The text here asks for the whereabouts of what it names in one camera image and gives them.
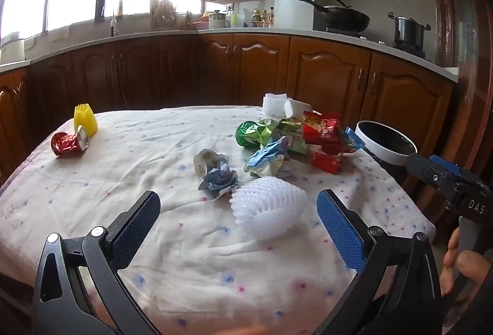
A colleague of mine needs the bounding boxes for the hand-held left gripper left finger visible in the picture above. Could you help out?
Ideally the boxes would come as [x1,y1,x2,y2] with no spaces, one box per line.
[32,190,162,335]

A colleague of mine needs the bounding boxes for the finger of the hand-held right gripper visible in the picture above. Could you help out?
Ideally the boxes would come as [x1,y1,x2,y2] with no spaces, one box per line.
[405,153,459,194]
[429,155,465,177]

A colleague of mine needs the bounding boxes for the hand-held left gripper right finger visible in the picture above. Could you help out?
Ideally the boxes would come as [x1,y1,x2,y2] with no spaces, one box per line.
[316,189,443,335]

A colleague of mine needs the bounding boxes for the white round trash bin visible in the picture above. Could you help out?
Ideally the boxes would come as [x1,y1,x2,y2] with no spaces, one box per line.
[354,121,418,167]

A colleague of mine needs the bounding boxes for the red snack packet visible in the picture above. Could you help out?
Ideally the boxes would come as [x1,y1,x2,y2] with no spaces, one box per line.
[301,111,343,154]

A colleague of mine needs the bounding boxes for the yellow foam fruit net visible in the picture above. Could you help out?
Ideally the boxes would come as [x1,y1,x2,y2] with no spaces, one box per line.
[74,103,98,137]

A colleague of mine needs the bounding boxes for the person's right hand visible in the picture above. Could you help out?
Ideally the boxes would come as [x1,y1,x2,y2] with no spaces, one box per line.
[440,227,493,297]

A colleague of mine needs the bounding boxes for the black bin liner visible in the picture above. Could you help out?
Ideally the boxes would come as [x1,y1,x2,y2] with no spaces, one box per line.
[360,122,416,156]

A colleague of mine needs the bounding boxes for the small red box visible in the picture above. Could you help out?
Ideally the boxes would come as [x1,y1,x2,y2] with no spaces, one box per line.
[311,150,343,174]

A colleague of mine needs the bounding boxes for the white dotted tablecloth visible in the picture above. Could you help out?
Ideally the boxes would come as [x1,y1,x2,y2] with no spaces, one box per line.
[0,106,437,335]

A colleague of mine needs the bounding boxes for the large white foam fruit net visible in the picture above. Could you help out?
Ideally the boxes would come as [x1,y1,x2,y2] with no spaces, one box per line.
[230,176,309,241]

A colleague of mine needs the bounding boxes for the small blue packet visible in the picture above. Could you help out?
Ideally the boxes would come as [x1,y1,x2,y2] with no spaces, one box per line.
[342,127,366,153]

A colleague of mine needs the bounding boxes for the crumpled blue grey wrapper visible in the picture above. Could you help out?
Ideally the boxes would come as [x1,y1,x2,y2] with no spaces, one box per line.
[198,161,239,199]

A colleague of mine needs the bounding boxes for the crumpled beige paper wrapper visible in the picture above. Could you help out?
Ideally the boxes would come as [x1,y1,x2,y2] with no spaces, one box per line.
[194,149,229,178]

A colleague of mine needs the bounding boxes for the light blue foil wrapper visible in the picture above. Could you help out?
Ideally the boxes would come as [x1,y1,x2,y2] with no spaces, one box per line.
[244,137,294,178]

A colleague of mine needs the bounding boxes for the crushed red can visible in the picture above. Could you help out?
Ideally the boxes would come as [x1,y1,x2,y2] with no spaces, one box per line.
[51,126,90,157]

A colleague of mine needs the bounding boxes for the wooden lower cabinets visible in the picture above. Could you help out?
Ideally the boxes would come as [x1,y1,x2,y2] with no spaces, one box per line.
[0,32,455,197]

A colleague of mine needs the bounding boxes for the steel cooking pot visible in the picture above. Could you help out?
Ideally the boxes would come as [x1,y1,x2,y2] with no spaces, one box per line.
[388,12,431,48]

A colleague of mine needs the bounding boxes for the small white foam fruit net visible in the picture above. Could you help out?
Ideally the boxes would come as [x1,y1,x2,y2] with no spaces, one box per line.
[263,92,289,113]

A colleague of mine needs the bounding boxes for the black wok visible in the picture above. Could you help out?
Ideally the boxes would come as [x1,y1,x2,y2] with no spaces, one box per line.
[296,0,371,32]

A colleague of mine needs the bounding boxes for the white kitchen countertop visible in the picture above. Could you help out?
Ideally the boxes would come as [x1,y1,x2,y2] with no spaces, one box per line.
[0,28,460,83]

